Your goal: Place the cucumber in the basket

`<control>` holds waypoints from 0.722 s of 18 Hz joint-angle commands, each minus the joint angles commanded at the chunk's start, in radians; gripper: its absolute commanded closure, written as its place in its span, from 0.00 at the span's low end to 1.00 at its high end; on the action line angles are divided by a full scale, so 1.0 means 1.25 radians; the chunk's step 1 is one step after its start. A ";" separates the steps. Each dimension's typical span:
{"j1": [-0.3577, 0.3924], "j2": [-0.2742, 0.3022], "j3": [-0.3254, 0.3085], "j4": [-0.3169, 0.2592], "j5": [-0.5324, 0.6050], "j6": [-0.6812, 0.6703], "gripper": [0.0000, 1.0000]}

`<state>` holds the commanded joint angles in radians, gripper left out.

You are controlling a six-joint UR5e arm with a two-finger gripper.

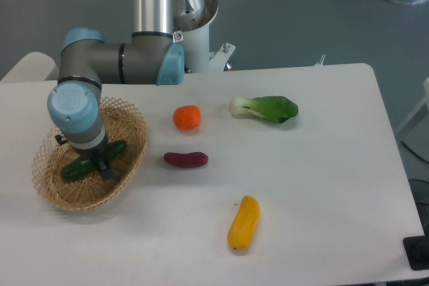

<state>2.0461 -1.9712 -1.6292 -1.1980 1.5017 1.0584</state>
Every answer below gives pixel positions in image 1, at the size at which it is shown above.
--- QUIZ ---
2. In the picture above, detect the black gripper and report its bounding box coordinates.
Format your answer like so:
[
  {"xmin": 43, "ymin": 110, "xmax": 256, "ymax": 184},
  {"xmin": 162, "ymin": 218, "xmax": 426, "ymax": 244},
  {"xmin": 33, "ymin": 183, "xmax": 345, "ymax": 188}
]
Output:
[{"xmin": 55, "ymin": 133, "xmax": 114, "ymax": 181}]

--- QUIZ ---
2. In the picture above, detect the green cucumber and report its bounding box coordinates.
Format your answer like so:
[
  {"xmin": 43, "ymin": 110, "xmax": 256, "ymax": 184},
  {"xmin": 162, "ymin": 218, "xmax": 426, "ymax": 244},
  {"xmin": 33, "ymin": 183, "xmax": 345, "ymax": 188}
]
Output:
[{"xmin": 60, "ymin": 140, "xmax": 127, "ymax": 182}]

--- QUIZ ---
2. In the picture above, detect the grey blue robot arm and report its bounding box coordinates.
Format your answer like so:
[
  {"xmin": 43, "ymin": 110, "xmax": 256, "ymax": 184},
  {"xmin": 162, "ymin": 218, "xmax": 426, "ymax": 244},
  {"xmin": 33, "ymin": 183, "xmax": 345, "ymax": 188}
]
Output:
[{"xmin": 47, "ymin": 0, "xmax": 186, "ymax": 180}]

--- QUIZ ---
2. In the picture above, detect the woven wicker basket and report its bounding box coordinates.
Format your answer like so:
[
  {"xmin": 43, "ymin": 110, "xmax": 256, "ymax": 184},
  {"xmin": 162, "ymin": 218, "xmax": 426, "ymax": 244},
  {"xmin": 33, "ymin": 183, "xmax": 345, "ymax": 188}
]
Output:
[{"xmin": 32, "ymin": 97, "xmax": 147, "ymax": 211}]

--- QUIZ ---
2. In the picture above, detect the purple sweet potato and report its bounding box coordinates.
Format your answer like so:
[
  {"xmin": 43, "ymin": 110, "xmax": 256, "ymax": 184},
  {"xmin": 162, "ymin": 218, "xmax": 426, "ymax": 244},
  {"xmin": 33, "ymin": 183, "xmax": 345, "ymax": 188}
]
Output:
[{"xmin": 164, "ymin": 151, "xmax": 209, "ymax": 169}]

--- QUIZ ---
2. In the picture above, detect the orange tomato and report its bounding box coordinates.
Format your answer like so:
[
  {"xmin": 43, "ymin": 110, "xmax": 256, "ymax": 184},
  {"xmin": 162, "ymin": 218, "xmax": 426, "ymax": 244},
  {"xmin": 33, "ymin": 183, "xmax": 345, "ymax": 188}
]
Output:
[{"xmin": 173, "ymin": 105, "xmax": 201, "ymax": 131}]

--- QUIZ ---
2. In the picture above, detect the white chair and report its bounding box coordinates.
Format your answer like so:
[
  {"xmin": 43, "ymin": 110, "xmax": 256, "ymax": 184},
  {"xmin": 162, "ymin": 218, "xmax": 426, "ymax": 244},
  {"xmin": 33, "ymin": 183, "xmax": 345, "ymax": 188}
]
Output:
[{"xmin": 1, "ymin": 52, "xmax": 59, "ymax": 83}]

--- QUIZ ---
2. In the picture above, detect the yellow pepper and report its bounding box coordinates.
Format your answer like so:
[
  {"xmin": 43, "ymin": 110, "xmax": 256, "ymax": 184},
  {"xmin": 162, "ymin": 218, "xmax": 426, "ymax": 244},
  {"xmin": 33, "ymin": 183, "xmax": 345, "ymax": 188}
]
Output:
[{"xmin": 227, "ymin": 196, "xmax": 261, "ymax": 255}]

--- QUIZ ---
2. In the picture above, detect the green bok choy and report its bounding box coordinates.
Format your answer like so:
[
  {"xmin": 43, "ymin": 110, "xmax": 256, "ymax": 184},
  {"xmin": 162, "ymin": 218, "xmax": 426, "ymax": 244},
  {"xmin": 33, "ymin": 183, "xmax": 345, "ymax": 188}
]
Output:
[{"xmin": 229, "ymin": 96, "xmax": 299, "ymax": 124}]

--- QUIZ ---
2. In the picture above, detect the black device at edge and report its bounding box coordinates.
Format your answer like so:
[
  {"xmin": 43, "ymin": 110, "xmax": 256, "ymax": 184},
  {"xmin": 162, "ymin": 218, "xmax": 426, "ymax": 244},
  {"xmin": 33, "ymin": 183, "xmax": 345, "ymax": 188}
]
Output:
[{"xmin": 403, "ymin": 236, "xmax": 428, "ymax": 271}]

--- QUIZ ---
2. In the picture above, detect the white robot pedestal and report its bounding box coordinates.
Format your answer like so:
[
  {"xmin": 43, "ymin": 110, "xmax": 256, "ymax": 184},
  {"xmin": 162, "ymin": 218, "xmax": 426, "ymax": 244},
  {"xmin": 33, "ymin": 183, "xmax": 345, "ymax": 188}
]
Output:
[{"xmin": 174, "ymin": 0, "xmax": 235, "ymax": 74}]

